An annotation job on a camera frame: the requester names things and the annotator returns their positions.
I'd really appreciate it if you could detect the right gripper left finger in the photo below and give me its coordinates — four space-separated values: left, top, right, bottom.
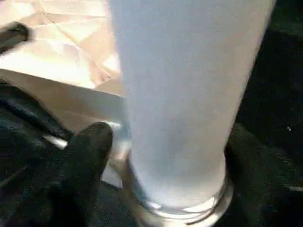
30 122 113 227

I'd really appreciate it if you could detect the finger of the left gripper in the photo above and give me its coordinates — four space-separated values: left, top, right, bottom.
0 21 31 55

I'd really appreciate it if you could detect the black mat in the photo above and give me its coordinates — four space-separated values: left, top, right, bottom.
0 0 303 227

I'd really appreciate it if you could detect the white plastic table top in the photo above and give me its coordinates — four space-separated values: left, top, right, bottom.
0 0 235 225

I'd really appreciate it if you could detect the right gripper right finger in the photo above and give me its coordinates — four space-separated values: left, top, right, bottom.
220 126 303 227

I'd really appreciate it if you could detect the white plastic table leg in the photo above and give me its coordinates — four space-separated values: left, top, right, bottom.
107 0 277 213

